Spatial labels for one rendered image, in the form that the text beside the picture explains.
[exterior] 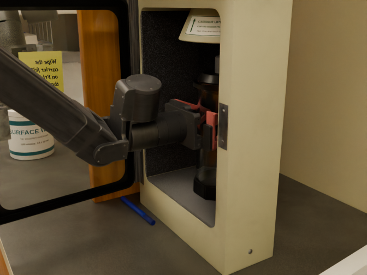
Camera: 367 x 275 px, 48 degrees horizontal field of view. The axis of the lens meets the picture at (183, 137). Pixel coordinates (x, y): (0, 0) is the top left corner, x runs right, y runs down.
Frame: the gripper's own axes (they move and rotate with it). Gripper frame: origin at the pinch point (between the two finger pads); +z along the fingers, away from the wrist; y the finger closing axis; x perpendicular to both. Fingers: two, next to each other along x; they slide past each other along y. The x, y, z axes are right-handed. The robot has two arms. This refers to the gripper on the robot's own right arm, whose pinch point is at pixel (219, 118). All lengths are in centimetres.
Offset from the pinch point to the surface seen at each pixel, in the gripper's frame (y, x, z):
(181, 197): 1.2, 15.2, -8.1
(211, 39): -5.6, -15.5, -6.2
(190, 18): 0.1, -18.5, -6.4
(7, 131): 12.0, -0.4, -36.1
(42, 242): 11.8, 22.5, -32.9
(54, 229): 15.4, 22.5, -29.6
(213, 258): -11.8, 21.0, -9.5
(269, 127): -14.8, -2.1, -1.1
